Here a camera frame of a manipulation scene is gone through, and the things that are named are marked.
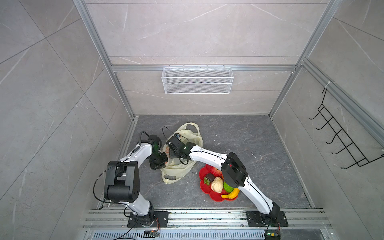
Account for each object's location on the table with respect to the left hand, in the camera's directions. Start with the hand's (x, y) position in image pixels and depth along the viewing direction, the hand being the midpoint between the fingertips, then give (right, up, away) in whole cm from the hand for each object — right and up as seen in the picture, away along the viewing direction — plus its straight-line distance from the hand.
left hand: (165, 162), depth 89 cm
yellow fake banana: (+38, -13, -14) cm, 43 cm away
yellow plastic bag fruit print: (+7, -3, -6) cm, 10 cm away
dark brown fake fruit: (+27, -6, -8) cm, 29 cm away
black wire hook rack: (+86, +10, -28) cm, 91 cm away
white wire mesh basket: (+18, +54, +11) cm, 58 cm away
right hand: (+3, +6, +6) cm, 9 cm away
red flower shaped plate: (+25, -13, -8) cm, 29 cm away
